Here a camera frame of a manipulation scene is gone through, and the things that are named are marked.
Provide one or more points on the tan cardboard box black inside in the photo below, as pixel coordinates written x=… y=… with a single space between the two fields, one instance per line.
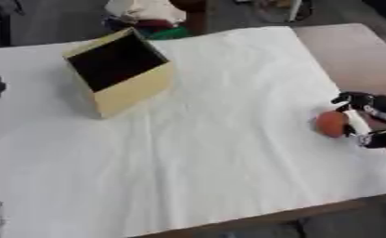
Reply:
x=120 y=69

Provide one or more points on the pile of bags and cloth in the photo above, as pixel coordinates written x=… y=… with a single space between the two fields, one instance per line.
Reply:
x=147 y=18

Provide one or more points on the tripod legs on floor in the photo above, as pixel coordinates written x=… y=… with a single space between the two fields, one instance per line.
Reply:
x=288 y=9

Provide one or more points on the orange toy fruit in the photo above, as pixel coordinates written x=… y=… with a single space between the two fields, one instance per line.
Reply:
x=330 y=124

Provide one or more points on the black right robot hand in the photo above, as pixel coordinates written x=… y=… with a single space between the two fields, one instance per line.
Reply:
x=377 y=107

